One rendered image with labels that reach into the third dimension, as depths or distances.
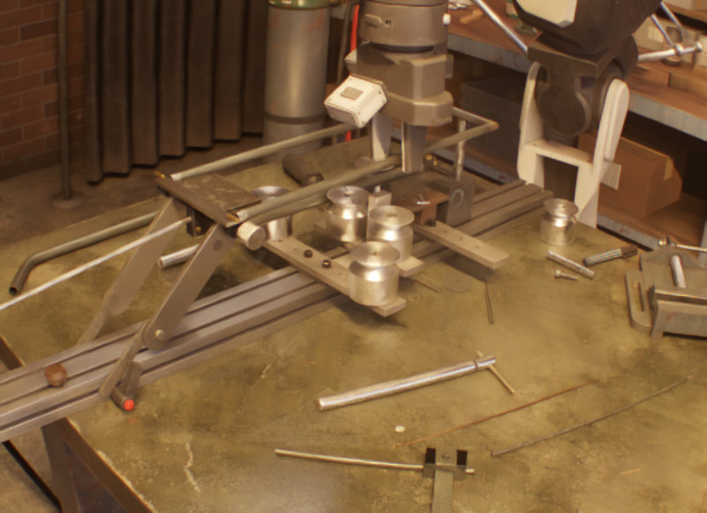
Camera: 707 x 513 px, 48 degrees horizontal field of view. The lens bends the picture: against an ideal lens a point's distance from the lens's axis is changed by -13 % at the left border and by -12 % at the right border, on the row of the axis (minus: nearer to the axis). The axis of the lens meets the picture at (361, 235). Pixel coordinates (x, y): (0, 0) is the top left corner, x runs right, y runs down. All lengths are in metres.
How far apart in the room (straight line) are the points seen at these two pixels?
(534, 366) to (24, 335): 0.54
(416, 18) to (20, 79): 2.94
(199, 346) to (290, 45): 2.02
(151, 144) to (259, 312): 2.68
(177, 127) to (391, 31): 2.82
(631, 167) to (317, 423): 1.70
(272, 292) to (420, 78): 0.27
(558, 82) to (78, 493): 0.99
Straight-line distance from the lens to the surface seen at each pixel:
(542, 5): 1.36
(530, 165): 1.53
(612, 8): 1.33
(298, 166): 1.26
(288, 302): 0.92
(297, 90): 2.85
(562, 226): 1.15
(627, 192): 2.40
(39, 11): 3.62
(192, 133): 3.73
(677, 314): 0.98
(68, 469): 1.12
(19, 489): 2.05
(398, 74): 0.85
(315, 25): 2.80
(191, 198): 0.82
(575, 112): 1.46
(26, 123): 3.72
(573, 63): 1.41
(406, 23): 0.83
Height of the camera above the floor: 1.38
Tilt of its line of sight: 26 degrees down
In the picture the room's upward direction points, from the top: 4 degrees clockwise
